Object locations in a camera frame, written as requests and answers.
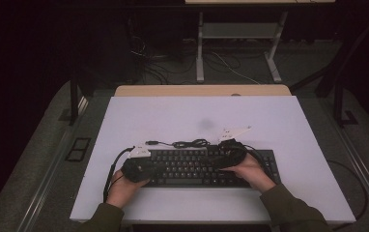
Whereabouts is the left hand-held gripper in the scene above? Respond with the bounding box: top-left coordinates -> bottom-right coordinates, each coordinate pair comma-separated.
121,145 -> 153,184

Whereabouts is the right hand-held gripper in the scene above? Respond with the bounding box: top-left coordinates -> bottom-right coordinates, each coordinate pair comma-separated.
211,126 -> 252,171

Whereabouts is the black keyboard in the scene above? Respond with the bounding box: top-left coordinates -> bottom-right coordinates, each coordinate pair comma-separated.
146,148 -> 283,189

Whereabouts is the person's left hand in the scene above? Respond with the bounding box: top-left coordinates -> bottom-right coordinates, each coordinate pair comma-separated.
105,169 -> 150,210

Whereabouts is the person's right hand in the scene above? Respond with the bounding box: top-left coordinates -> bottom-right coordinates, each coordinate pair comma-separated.
219,154 -> 277,194

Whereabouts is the white table board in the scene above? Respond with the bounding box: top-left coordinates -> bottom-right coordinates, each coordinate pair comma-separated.
70,95 -> 356,224

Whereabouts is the wooden table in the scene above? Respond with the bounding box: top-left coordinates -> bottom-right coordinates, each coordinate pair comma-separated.
113,84 -> 293,98

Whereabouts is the black metal stand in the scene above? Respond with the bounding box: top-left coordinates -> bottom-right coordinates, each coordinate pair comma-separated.
58,73 -> 89,127
290,13 -> 359,129

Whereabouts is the light desk top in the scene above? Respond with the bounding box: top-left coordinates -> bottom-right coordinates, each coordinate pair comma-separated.
184,0 -> 336,5

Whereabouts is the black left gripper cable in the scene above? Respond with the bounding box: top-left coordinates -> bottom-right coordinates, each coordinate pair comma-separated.
103,146 -> 136,204

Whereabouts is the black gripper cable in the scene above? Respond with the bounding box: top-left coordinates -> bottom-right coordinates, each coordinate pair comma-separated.
103,146 -> 136,204
243,144 -> 369,232

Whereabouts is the black keyboard cable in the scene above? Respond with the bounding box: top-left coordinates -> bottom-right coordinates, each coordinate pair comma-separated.
144,138 -> 213,151

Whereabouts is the black floor socket frame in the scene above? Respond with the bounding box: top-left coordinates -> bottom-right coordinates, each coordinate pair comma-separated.
64,137 -> 92,162

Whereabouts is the white floor cable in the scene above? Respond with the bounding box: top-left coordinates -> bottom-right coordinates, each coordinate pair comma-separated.
211,51 -> 261,85

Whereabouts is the grey metal desk frame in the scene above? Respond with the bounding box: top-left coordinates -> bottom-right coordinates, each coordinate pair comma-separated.
195,11 -> 289,84

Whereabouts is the bundle of black floor cables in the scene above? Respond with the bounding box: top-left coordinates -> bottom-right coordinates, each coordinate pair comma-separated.
128,35 -> 196,85

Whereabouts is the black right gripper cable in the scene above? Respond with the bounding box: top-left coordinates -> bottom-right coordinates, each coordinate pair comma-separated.
243,144 -> 369,232

